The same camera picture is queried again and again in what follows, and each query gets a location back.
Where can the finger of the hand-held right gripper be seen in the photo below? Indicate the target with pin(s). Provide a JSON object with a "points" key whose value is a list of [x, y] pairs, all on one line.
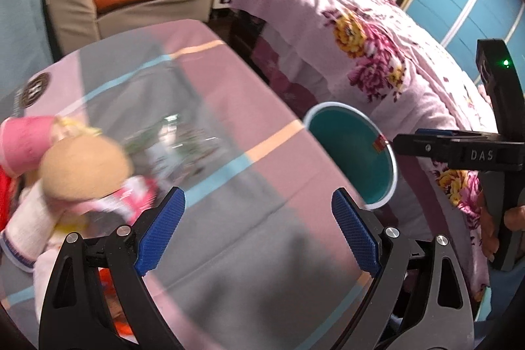
{"points": [[426, 149], [451, 134]]}

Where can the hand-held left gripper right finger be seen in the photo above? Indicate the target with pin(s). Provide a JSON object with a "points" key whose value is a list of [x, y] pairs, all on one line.
{"points": [[352, 227]]}

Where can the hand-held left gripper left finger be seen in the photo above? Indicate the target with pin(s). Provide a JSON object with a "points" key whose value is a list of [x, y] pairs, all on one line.
{"points": [[162, 227]]}

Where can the teal round bin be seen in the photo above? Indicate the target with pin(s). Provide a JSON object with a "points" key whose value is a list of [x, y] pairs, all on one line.
{"points": [[352, 153]]}

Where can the person's right hand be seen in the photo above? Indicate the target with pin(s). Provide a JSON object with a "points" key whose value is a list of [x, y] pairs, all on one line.
{"points": [[489, 235]]}

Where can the striped pink grey tablecloth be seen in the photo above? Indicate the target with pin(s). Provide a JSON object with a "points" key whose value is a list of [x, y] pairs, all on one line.
{"points": [[254, 218]]}

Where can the plush doll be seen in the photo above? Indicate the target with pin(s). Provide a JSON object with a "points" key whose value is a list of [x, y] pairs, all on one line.
{"points": [[82, 165]]}

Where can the floral pink bed blanket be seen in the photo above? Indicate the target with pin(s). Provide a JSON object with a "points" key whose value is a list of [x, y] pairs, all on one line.
{"points": [[369, 46]]}

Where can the person's blue clothing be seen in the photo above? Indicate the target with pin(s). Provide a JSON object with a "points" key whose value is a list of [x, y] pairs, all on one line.
{"points": [[504, 292]]}

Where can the pink bed skirt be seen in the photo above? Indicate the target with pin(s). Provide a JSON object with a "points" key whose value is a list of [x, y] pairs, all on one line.
{"points": [[283, 67]]}

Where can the blue curtain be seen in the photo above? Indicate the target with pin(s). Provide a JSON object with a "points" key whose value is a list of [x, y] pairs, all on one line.
{"points": [[20, 13]]}

